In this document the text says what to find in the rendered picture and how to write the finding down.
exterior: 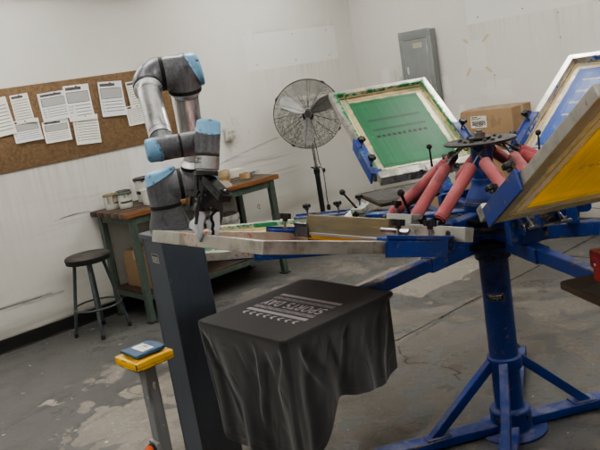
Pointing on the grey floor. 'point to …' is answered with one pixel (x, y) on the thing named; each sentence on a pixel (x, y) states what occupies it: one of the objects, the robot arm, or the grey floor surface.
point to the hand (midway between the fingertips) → (207, 237)
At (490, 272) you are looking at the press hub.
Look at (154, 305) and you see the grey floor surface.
